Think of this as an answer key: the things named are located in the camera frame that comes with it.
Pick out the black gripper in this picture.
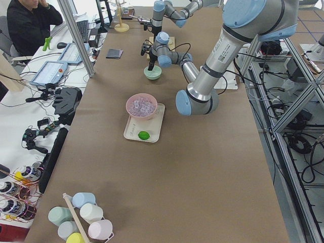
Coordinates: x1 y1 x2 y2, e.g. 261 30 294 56
141 43 157 71

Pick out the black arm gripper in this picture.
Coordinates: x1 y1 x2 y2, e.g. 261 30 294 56
143 21 157 34

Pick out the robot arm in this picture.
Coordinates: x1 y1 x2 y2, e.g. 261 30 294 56
141 1 210 71
141 1 299 116

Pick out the green bowl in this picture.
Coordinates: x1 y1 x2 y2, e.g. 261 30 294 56
143 65 162 80

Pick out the pink bowl of ice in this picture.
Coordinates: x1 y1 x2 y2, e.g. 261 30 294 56
126 93 157 120

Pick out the metal scoop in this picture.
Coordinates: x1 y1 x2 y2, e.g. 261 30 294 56
129 15 151 24

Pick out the wooden mug tree stand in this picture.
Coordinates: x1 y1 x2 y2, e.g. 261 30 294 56
114 0 129 32

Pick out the folded grey cloth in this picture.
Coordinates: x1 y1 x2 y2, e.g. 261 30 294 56
106 48 124 59

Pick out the cream serving tray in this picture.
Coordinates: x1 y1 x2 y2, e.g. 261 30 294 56
124 103 165 143

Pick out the green lime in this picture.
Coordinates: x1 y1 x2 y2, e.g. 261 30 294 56
138 131 150 140

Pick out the black keyboard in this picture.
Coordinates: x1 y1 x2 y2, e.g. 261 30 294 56
76 20 89 43

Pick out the teach pendant tablet far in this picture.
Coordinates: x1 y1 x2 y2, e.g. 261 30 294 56
58 43 82 65

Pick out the teach pendant tablet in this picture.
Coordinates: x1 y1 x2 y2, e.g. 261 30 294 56
29 61 68 87
58 43 82 65

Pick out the computer mouse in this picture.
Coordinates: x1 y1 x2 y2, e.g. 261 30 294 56
57 42 67 49

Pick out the teach pendant tablet near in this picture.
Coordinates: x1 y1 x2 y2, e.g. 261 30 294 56
29 61 68 87

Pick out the seated person in black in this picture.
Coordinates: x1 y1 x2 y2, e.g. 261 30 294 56
7 0 63 56

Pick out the blue plastic cup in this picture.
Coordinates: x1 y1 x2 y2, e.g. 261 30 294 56
72 192 96 209

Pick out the white plastic cup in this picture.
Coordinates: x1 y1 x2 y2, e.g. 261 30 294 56
79 203 103 224

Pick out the pink plastic cup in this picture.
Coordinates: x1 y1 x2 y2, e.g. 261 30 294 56
88 219 114 240

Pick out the green plastic cup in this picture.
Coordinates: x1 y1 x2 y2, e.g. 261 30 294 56
48 207 72 226

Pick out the grey plastic cup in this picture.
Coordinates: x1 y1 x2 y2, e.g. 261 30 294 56
57 221 79 240

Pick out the yellow plastic cup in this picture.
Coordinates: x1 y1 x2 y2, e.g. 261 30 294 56
66 232 85 243

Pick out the copper wire basket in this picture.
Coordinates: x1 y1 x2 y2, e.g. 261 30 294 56
1 165 43 223

